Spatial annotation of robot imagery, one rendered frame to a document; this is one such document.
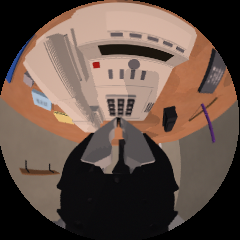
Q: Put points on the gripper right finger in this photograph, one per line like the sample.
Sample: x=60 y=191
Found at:
x=141 y=150

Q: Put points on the beige telephone handset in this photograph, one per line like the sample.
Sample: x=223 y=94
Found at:
x=52 y=66

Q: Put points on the beige desk phone body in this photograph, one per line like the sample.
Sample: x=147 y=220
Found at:
x=126 y=51

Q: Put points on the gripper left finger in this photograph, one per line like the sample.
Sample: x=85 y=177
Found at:
x=94 y=150

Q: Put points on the yellow sticky note pad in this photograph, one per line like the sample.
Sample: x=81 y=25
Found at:
x=63 y=117

